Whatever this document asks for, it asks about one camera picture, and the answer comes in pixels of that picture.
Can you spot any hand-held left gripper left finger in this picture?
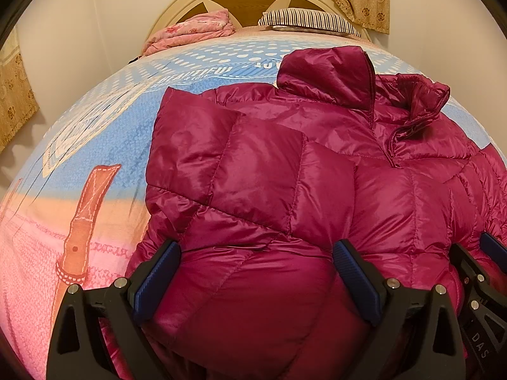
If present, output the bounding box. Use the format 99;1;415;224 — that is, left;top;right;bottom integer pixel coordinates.
47;239;183;380

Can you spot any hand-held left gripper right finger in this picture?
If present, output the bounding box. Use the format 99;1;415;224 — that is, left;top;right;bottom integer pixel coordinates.
333;239;466;380

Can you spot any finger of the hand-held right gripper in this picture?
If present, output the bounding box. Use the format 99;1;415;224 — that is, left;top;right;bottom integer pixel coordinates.
451;243;507;380
479;231;507;276

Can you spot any magenta down jacket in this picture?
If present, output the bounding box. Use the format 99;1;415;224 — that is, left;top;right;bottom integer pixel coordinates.
101;45;507;380

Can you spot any printed blue pink blanket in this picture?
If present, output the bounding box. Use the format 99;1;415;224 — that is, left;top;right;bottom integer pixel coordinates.
0;28;494;380

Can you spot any pink folded quilt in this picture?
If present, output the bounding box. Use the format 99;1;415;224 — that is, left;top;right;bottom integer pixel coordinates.
143;11;237;57

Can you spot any striped pillow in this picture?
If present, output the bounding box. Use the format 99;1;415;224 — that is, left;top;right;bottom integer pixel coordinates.
258;9;362;38

